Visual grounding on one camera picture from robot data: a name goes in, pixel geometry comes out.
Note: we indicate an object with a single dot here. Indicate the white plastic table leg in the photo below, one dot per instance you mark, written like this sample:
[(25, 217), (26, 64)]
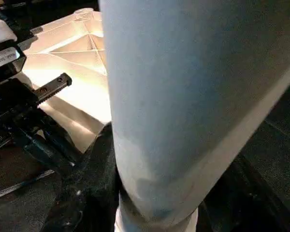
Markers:
[(183, 96)]

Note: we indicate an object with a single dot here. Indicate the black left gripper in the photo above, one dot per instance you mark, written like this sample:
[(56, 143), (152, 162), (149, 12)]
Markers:
[(24, 125)]

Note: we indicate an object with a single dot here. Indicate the white plastic table top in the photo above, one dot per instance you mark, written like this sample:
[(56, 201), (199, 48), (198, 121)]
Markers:
[(72, 82)]

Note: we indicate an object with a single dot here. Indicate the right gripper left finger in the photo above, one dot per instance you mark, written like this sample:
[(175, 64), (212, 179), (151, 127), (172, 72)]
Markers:
[(89, 193)]

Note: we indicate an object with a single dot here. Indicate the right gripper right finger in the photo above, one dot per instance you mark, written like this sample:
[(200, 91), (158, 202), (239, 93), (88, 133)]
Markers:
[(246, 203)]

